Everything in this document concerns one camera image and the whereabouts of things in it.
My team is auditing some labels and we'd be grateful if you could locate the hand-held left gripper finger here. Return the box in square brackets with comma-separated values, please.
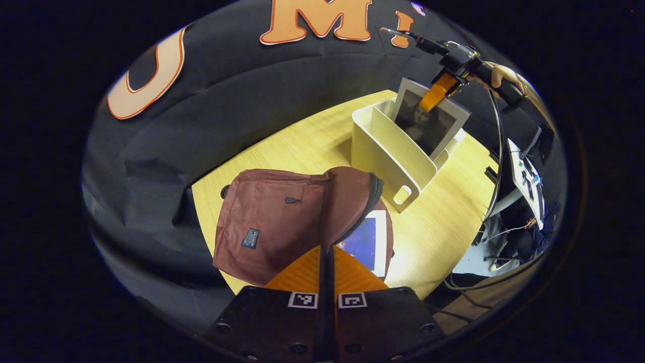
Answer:
[202, 246, 328, 362]
[328, 246, 445, 361]

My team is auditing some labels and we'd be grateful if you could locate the portrait cover book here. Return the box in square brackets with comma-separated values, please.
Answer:
[391, 77, 472, 162]

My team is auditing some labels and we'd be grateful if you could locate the white bookshelf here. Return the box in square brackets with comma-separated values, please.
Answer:
[351, 98, 467, 214]

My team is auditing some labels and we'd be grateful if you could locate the blue cover book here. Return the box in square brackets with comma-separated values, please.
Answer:
[337, 209, 389, 279]

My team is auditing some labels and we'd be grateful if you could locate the maroon schoolbag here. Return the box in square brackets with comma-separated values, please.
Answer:
[213, 166, 395, 287]

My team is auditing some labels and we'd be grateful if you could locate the black backdrop cloth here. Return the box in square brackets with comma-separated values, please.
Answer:
[82, 0, 555, 333]

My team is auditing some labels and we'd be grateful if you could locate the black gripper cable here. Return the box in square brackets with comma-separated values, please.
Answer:
[476, 90, 505, 243]

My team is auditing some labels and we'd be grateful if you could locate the black floor cable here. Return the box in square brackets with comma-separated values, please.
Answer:
[443, 272, 504, 309]

